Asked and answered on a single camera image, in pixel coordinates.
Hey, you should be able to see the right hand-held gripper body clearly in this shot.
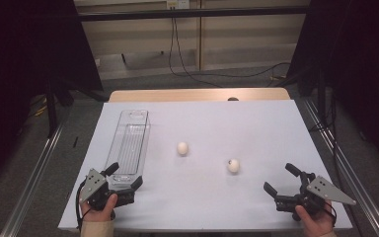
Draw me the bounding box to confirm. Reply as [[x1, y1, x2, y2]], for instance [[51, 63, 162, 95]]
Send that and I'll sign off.
[[274, 171, 357, 222]]

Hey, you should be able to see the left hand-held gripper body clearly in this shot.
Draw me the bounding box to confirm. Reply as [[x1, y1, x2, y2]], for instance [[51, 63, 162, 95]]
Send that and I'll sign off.
[[78, 167, 136, 211]]

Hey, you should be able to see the clear plastic container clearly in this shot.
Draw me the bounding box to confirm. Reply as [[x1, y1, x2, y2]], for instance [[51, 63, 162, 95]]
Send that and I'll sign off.
[[103, 109, 152, 186]]

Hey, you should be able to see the white egg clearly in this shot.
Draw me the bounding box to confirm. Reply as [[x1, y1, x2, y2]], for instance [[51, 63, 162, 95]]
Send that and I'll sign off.
[[226, 158, 241, 175], [176, 141, 190, 157]]

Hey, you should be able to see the person's left hand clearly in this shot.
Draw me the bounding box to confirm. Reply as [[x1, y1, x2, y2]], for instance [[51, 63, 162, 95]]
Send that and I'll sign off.
[[79, 193, 118, 223]]

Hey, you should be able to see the person's right hand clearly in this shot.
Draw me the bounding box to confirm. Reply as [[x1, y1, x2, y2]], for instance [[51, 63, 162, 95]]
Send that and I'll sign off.
[[294, 202, 337, 237]]

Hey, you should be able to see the white table cover sheet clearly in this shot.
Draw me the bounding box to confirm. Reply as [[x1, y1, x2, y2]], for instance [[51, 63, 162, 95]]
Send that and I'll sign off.
[[57, 100, 353, 231]]

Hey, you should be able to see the black stand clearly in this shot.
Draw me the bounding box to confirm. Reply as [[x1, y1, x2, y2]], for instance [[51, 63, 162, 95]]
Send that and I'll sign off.
[[315, 68, 331, 132], [43, 78, 77, 138]]

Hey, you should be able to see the wooden table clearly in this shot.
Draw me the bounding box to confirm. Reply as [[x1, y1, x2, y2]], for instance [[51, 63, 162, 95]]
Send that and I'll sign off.
[[108, 87, 291, 104]]

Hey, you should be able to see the black curtain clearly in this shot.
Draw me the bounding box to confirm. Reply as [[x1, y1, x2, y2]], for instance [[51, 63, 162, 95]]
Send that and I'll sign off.
[[0, 0, 105, 190], [287, 0, 379, 176]]

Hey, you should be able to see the beige counter cabinet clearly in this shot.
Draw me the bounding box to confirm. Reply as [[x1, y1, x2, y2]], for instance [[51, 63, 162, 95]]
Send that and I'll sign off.
[[73, 0, 311, 81]]

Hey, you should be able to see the black horizontal bar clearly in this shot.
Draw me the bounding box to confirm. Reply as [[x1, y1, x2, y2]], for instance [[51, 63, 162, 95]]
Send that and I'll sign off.
[[77, 5, 310, 23]]

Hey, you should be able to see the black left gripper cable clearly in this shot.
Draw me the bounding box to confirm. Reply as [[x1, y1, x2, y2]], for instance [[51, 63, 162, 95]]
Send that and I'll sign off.
[[75, 179, 92, 231]]

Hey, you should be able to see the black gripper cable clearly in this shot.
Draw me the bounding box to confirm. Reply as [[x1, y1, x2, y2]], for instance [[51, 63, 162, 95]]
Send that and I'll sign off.
[[75, 179, 92, 231], [323, 199, 338, 229]]

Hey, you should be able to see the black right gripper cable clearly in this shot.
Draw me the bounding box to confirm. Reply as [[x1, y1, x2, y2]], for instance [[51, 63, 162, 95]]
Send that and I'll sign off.
[[323, 199, 338, 229]]

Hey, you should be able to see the metal floor rail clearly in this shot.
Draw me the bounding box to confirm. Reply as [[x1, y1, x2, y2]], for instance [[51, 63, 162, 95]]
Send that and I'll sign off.
[[0, 121, 65, 237], [300, 98, 379, 237]]

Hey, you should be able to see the black floor cable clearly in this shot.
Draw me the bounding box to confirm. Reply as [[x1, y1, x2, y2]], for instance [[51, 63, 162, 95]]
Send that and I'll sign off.
[[309, 95, 343, 186]]

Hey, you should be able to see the yellow cable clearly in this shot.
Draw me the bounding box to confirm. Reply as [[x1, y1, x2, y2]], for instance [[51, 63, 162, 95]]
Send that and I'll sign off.
[[29, 98, 51, 119]]

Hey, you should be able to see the black power cable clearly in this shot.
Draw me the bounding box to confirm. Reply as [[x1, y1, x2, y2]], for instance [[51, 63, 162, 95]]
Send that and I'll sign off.
[[168, 18, 225, 89], [173, 18, 292, 79]]

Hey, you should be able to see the white wall socket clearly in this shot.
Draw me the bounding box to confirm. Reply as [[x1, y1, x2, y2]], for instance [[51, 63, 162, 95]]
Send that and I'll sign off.
[[166, 0, 190, 10]]

